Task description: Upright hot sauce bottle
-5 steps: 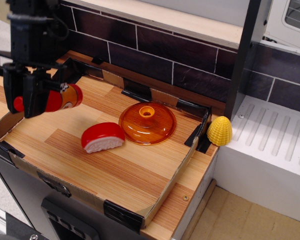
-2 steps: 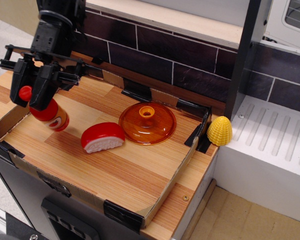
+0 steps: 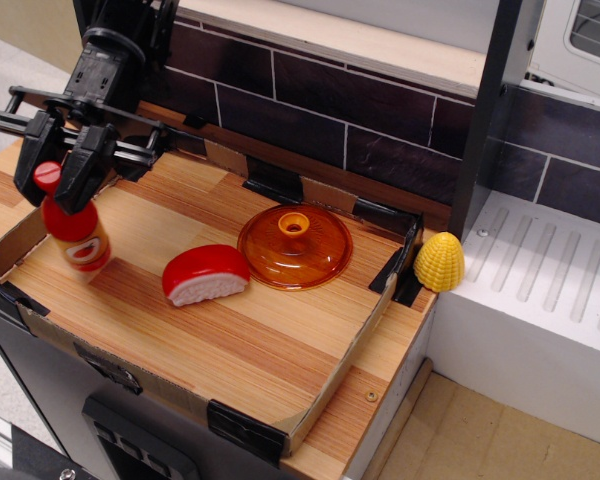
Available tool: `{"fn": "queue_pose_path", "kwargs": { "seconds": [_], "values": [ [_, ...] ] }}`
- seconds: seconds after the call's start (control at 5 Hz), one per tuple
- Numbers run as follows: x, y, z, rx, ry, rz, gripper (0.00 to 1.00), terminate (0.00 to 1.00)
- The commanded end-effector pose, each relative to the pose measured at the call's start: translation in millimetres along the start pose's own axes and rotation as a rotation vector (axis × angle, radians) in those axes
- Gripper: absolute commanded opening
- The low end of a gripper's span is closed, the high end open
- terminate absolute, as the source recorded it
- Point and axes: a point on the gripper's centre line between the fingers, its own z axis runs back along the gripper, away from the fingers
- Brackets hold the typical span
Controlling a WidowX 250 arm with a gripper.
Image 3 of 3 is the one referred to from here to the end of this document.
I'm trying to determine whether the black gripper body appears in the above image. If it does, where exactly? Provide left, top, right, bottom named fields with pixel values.
left=0, top=27, right=168, bottom=168

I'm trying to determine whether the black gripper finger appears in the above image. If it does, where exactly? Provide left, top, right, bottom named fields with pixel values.
left=14, top=110, right=64, bottom=207
left=54, top=124, right=119, bottom=215

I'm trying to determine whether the red hot sauce bottle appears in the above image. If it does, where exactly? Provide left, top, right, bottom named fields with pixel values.
left=33, top=161, right=111, bottom=272

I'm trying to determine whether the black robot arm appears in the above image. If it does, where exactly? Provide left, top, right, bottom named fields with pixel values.
left=0, top=1, right=178, bottom=215

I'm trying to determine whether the cardboard fence with black tape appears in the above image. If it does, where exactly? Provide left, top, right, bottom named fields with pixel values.
left=0, top=142, right=434, bottom=474

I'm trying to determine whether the red and white sushi toy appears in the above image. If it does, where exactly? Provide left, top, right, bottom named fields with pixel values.
left=162, top=244, right=250, bottom=307

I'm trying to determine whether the orange transparent pot lid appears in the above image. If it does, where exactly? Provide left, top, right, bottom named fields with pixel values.
left=237, top=205, right=353, bottom=291

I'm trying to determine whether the yellow corn toy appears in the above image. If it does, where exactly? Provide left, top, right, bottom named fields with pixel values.
left=413, top=232, right=465, bottom=293

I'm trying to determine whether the white ridged sink drainboard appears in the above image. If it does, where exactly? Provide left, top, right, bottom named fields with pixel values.
left=427, top=193, right=600, bottom=443

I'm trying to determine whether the white appliance with vent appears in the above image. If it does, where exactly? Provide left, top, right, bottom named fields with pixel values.
left=528, top=0, right=600, bottom=98

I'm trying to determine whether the black vertical post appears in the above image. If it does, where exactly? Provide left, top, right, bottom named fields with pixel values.
left=448, top=0, right=545, bottom=240

